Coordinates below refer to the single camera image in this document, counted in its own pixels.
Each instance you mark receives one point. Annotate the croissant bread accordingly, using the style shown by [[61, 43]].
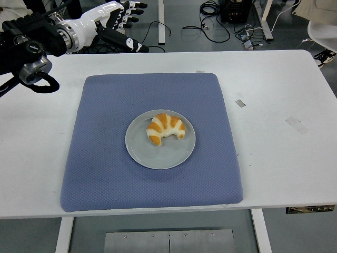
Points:
[[166, 126]]

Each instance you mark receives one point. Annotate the person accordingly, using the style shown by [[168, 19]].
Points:
[[73, 5], [325, 56], [10, 6]]

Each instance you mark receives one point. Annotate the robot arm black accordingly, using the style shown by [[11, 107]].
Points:
[[34, 47]]

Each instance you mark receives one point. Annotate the white desk leg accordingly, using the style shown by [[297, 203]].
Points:
[[266, 23], [161, 21]]

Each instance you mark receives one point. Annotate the grey power adapter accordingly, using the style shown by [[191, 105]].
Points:
[[248, 45]]

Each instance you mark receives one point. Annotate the black equipment box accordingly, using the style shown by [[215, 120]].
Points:
[[234, 10]]

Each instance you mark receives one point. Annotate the large grey tape piece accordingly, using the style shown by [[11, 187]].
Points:
[[297, 125]]

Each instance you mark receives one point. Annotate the black power adapter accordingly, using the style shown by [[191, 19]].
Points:
[[243, 34]]

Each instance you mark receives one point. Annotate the blue quilted mat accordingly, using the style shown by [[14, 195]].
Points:
[[105, 171]]

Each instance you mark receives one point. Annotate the grey round plate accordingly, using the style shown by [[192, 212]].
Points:
[[163, 158]]

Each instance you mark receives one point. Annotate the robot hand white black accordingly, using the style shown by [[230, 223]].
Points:
[[89, 21]]

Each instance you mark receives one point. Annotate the white chair shell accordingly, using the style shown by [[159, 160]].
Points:
[[323, 34]]

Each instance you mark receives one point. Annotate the small grey tape piece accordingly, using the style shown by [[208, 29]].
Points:
[[240, 103]]

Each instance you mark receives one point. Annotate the white table leg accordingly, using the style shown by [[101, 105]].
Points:
[[64, 234], [260, 232]]

